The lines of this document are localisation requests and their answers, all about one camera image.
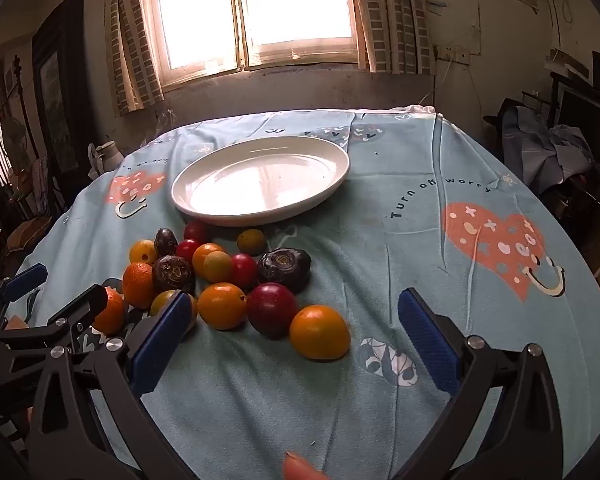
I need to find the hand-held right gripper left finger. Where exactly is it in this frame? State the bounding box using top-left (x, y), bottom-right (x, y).
top-left (25, 290), bottom-right (193, 480)

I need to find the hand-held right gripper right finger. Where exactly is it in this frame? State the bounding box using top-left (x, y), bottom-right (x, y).
top-left (397, 287), bottom-right (576, 480)

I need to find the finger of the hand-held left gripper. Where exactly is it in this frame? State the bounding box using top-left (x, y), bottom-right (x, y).
top-left (0, 262), bottom-right (48, 306)
top-left (0, 284), bottom-right (110, 346)

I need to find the mandarin orange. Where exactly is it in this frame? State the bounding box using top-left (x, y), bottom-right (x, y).
top-left (122, 262), bottom-right (159, 310)
top-left (91, 287), bottom-right (127, 337)

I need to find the wrinkled dark passion fruit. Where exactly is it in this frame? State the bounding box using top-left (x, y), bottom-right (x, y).
top-left (152, 255), bottom-right (197, 295)

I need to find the spotted orange citrus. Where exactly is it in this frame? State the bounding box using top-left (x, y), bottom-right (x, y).
top-left (197, 282), bottom-right (248, 331)

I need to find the small yellow citrus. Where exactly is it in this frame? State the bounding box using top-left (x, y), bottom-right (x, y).
top-left (129, 240), bottom-right (159, 266)

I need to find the yellow green citrus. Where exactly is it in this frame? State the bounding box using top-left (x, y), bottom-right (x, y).
top-left (237, 228), bottom-right (267, 256)
top-left (202, 251), bottom-right (233, 284)
top-left (150, 290), bottom-right (199, 333)

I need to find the small dark passion fruit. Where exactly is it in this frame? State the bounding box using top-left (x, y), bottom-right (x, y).
top-left (154, 228), bottom-right (179, 257)

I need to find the smooth orange citrus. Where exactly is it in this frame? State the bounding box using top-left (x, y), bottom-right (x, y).
top-left (192, 243), bottom-right (227, 273)
top-left (289, 305), bottom-right (352, 361)

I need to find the red plum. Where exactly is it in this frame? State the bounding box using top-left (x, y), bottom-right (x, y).
top-left (246, 282), bottom-right (299, 339)

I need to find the large dark passion fruit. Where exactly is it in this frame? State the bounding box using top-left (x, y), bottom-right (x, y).
top-left (257, 248), bottom-right (312, 294)

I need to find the white oval plate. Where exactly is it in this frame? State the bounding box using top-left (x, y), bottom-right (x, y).
top-left (171, 135), bottom-right (351, 227)

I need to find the person's right hand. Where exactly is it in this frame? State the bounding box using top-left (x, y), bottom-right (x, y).
top-left (283, 451), bottom-right (331, 480)

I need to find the chair with brown cushion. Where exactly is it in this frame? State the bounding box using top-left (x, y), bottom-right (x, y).
top-left (2, 215), bottom-right (53, 256)

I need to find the red cherry tomato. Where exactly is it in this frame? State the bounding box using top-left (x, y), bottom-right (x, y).
top-left (175, 239), bottom-right (201, 262)
top-left (229, 253), bottom-right (259, 292)
top-left (183, 220), bottom-right (211, 243)

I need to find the light blue printed tablecloth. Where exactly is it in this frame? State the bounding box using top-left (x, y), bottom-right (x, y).
top-left (15, 105), bottom-right (600, 480)

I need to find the white jug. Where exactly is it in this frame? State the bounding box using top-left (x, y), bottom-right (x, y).
top-left (89, 141), bottom-right (123, 177)

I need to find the dark framed picture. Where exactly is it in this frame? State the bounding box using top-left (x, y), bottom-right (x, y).
top-left (32, 0), bottom-right (88, 211)

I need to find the blue clothes pile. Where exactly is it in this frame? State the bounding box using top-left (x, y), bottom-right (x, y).
top-left (500, 105), bottom-right (596, 196)

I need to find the checked curtain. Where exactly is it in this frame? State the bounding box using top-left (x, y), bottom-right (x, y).
top-left (105, 0), bottom-right (165, 117)
top-left (350, 0), bottom-right (437, 76)

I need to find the dark monitor screen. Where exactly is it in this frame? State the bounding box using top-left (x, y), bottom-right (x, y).
top-left (557, 85), bottom-right (600, 161)

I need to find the bright window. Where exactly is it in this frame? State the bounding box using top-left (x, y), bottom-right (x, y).
top-left (155, 0), bottom-right (361, 73)

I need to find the white cable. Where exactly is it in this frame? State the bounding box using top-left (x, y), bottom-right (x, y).
top-left (420, 60), bottom-right (453, 106)

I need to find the wall socket strip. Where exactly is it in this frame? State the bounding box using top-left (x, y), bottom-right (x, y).
top-left (434, 45), bottom-right (472, 66)

